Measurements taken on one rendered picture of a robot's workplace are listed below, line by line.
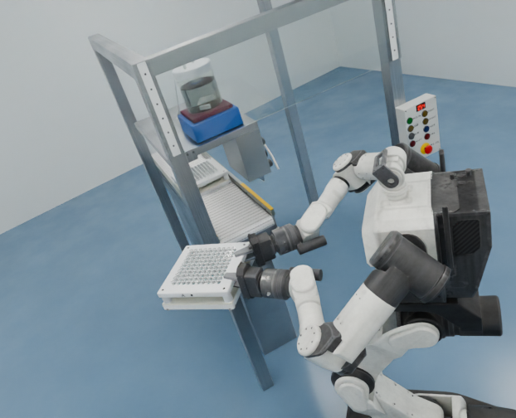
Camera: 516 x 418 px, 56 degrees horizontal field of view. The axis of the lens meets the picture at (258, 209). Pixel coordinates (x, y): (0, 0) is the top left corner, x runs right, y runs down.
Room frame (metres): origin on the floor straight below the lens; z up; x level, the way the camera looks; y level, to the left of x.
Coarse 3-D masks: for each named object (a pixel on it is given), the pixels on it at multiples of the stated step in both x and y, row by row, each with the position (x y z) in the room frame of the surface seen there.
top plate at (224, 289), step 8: (192, 248) 1.44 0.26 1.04; (200, 248) 1.42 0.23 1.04; (216, 248) 1.39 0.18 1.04; (240, 248) 1.35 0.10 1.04; (184, 256) 1.40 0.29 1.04; (208, 256) 1.36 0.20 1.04; (240, 256) 1.30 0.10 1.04; (176, 264) 1.37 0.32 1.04; (200, 264) 1.33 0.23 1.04; (232, 264) 1.27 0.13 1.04; (176, 272) 1.33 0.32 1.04; (224, 272) 1.24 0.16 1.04; (232, 272) 1.23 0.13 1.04; (168, 280) 1.29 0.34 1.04; (224, 280) 1.20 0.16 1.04; (232, 280) 1.19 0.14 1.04; (160, 288) 1.27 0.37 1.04; (168, 288) 1.26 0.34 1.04; (176, 288) 1.24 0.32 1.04; (184, 288) 1.23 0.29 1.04; (192, 288) 1.22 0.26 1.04; (200, 288) 1.20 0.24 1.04; (208, 288) 1.19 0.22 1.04; (216, 288) 1.18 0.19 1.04; (224, 288) 1.17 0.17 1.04; (160, 296) 1.24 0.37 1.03; (168, 296) 1.23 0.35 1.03; (176, 296) 1.22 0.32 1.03; (192, 296) 1.20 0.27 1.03; (200, 296) 1.19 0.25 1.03; (208, 296) 1.17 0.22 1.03; (216, 296) 1.16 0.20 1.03
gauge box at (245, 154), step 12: (252, 132) 1.80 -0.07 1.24; (228, 144) 1.90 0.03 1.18; (240, 144) 1.79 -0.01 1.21; (252, 144) 1.80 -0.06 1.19; (228, 156) 1.96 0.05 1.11; (240, 156) 1.79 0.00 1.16; (252, 156) 1.80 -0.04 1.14; (264, 156) 1.81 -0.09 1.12; (240, 168) 1.85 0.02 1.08; (252, 168) 1.79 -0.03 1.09; (264, 168) 1.80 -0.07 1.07; (252, 180) 1.79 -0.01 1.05
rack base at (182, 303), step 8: (232, 288) 1.21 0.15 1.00; (240, 288) 1.22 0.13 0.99; (232, 296) 1.18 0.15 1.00; (168, 304) 1.24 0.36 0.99; (176, 304) 1.23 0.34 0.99; (184, 304) 1.21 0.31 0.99; (192, 304) 1.20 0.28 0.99; (200, 304) 1.19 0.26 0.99; (208, 304) 1.18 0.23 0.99; (216, 304) 1.17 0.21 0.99; (224, 304) 1.16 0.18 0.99; (232, 304) 1.15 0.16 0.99
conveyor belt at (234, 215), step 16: (160, 160) 2.87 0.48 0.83; (224, 192) 2.18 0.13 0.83; (240, 192) 2.13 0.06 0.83; (208, 208) 2.07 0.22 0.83; (224, 208) 2.02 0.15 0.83; (240, 208) 1.98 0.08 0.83; (256, 208) 1.93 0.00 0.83; (224, 224) 1.88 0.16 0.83; (240, 224) 1.84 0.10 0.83; (256, 224) 1.80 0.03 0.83; (272, 224) 1.81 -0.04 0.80; (224, 240) 1.76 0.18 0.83; (240, 240) 1.77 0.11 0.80
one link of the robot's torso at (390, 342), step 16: (384, 336) 1.01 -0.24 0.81; (400, 336) 0.98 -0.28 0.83; (416, 336) 0.96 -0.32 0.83; (432, 336) 0.95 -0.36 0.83; (368, 352) 1.06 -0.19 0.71; (384, 352) 1.03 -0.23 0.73; (400, 352) 0.99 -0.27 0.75; (368, 368) 1.07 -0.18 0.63; (384, 368) 1.05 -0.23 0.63; (368, 384) 1.05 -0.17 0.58
